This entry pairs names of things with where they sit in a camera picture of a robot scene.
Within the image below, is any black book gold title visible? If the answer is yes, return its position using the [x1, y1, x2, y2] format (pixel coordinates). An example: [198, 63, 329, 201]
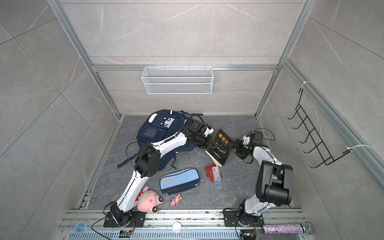
[206, 129, 234, 167]

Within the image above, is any white round cap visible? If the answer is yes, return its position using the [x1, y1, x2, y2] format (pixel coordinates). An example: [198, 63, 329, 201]
[172, 222, 183, 234]

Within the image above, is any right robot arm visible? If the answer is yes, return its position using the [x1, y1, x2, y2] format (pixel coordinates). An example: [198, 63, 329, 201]
[234, 131, 294, 220]

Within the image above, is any red card box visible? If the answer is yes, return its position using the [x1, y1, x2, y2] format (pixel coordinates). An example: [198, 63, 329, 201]
[205, 164, 218, 183]

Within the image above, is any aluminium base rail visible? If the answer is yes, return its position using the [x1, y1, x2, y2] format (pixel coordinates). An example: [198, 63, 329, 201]
[56, 209, 315, 240]

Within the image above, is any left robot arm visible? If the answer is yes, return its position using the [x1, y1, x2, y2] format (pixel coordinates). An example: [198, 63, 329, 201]
[106, 110, 214, 227]

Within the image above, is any blue pencil case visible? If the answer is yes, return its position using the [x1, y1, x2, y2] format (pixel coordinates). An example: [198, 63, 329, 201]
[159, 168, 201, 195]

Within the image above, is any pink pig plush toy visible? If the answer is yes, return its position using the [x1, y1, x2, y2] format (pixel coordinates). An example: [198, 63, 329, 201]
[134, 186, 164, 213]

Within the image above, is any glitter purple tube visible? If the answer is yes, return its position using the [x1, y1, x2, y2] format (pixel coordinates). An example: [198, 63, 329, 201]
[262, 222, 315, 235]

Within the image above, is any black wire hook rack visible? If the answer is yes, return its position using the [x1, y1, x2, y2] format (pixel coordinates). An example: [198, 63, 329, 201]
[287, 88, 370, 169]

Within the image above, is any small pink toy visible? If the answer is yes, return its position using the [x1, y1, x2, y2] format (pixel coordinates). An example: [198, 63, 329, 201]
[170, 195, 182, 207]

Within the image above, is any white wire mesh basket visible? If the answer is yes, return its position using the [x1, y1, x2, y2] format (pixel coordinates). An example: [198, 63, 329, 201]
[142, 66, 214, 95]

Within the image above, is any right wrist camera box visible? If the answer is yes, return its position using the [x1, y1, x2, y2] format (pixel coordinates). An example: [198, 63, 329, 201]
[243, 135, 251, 146]

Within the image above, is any navy blue student backpack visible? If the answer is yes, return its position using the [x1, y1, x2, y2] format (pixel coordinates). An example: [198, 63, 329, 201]
[116, 109, 205, 171]

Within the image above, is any blue tape roll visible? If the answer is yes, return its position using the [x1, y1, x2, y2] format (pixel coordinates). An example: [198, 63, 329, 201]
[75, 222, 88, 234]

